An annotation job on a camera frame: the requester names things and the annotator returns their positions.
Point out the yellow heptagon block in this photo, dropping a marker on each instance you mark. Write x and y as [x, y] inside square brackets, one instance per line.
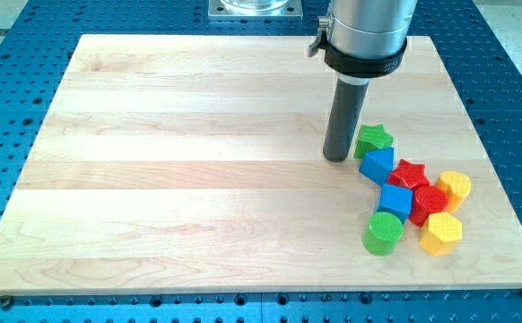
[456, 186]

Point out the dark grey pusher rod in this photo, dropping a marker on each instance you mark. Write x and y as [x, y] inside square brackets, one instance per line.
[348, 99]

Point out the red cylinder block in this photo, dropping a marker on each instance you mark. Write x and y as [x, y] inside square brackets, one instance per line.
[427, 200]

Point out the blue cube block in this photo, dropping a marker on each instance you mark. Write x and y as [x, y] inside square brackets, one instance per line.
[395, 200]

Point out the green cylinder block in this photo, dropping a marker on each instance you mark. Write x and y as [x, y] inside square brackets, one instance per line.
[383, 232]

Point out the red star block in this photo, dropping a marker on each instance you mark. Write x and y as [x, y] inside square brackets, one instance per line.
[408, 175]

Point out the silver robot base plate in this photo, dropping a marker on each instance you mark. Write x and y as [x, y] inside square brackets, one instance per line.
[241, 9]

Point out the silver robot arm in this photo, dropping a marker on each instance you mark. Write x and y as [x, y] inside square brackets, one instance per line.
[363, 39]

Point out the light wooden board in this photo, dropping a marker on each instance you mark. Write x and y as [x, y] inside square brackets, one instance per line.
[194, 164]

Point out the left board clamp screw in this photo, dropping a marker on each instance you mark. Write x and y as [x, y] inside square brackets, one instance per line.
[6, 302]

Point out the green star block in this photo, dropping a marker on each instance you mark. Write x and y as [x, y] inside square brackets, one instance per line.
[372, 138]

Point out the yellow hexagon block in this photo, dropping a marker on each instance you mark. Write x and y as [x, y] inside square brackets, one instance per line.
[440, 234]

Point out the blue triangle block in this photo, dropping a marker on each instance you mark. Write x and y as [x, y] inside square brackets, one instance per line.
[377, 164]

